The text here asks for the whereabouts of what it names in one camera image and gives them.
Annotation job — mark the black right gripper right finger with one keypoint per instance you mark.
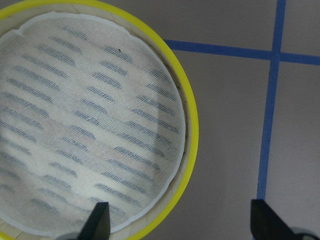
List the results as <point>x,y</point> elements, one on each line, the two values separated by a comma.
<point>265,224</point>

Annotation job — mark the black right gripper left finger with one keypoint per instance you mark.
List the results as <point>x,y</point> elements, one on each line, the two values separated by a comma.
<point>96,221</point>

